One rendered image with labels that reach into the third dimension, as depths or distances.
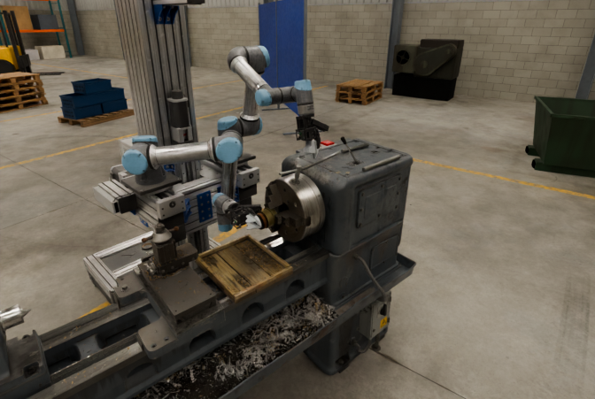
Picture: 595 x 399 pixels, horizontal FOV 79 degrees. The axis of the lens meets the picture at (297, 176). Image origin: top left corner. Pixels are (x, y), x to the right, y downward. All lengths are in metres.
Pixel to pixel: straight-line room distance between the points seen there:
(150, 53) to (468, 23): 10.13
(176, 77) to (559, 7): 10.09
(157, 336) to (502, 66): 10.77
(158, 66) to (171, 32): 0.19
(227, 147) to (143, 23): 0.76
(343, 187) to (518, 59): 9.93
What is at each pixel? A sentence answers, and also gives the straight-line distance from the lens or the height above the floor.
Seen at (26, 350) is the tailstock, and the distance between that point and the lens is 1.56.
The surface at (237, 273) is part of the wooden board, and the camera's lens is 1.68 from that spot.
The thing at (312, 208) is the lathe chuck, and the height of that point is 1.14.
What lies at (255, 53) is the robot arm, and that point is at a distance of 2.01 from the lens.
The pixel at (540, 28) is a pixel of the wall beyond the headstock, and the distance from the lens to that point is 11.28.
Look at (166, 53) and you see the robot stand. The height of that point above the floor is 1.76.
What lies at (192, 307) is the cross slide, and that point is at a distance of 1.43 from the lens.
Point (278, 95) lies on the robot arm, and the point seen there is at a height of 1.60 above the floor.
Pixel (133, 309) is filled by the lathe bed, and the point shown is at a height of 0.86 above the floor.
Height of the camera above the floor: 1.91
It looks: 23 degrees down
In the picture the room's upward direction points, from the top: straight up
